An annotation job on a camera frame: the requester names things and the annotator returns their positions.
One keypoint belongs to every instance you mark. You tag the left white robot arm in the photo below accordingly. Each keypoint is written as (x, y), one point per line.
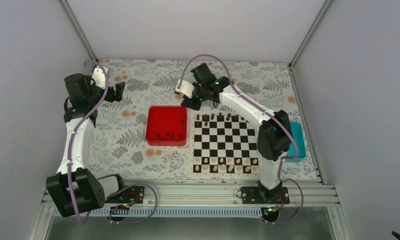
(74, 189)

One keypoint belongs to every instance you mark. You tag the aluminium front rail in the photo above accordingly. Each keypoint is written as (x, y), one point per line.
(222, 193)

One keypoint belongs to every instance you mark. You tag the teal plastic tray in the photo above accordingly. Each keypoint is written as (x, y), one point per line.
(297, 134)

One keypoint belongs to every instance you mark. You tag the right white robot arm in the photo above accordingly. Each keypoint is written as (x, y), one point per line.
(273, 127)

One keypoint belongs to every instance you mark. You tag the aluminium corner post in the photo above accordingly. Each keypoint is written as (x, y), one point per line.
(78, 29)
(317, 20)

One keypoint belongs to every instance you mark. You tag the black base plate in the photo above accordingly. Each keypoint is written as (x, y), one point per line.
(130, 196)
(250, 196)

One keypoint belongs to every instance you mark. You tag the right aluminium corner post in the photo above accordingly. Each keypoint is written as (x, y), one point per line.
(317, 20)

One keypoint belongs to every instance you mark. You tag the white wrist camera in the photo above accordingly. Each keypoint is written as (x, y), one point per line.
(99, 77)
(185, 88)

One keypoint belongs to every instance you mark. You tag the black white chessboard mat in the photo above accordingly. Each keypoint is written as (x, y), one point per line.
(233, 140)

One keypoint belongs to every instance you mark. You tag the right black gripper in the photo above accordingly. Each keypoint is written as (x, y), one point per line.
(190, 105)

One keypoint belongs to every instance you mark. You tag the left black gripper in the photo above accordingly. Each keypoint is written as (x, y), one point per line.
(117, 97)

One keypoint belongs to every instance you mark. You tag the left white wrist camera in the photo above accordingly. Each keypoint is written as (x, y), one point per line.
(99, 77)

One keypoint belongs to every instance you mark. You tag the red plastic tray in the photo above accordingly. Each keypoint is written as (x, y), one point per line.
(166, 126)

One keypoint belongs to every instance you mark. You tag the left aluminium corner post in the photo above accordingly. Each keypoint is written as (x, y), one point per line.
(78, 29)

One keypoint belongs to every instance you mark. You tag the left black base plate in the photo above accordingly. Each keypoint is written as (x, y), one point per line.
(130, 196)

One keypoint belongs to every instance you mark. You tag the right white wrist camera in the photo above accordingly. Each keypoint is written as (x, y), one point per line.
(185, 88)

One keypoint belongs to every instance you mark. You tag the dark wooden king piece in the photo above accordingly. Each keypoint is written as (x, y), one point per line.
(220, 117)

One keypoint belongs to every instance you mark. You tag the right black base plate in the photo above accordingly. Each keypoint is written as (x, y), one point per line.
(250, 196)

